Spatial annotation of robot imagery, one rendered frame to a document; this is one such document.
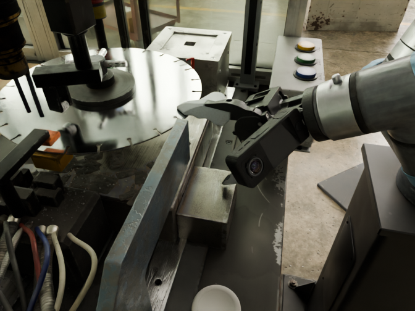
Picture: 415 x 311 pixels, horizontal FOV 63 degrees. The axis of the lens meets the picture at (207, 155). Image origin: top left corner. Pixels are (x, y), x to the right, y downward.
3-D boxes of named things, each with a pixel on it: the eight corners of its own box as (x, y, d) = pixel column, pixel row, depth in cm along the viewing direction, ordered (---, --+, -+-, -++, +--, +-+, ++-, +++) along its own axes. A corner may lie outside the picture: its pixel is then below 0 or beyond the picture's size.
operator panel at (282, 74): (270, 86, 97) (278, 34, 87) (310, 91, 95) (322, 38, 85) (261, 146, 76) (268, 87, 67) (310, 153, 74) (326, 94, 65)
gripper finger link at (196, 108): (191, 94, 55) (244, 111, 52) (173, 111, 50) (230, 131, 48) (192, 76, 52) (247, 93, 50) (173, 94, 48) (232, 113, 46)
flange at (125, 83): (64, 111, 51) (60, 97, 49) (68, 77, 59) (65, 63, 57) (139, 101, 53) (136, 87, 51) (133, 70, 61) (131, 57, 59)
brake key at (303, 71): (294, 74, 73) (296, 65, 72) (314, 76, 72) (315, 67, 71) (294, 82, 70) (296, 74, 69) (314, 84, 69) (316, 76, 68)
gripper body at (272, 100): (265, 135, 55) (339, 118, 48) (246, 166, 49) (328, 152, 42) (245, 94, 52) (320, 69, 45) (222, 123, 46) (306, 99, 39)
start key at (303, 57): (296, 60, 78) (297, 52, 77) (313, 62, 77) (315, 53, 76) (295, 68, 75) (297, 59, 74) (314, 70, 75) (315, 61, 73)
